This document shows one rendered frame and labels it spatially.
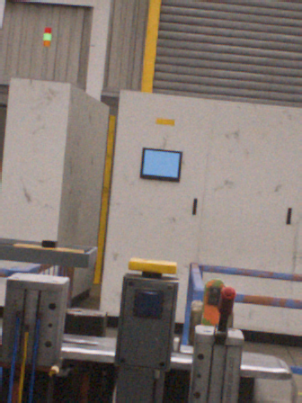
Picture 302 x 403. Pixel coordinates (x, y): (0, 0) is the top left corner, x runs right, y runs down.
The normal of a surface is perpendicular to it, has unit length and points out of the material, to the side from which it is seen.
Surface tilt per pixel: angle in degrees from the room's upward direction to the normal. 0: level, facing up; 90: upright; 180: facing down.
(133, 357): 90
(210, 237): 90
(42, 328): 90
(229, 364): 90
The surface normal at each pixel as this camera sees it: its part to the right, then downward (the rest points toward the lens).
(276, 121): 0.00, 0.05
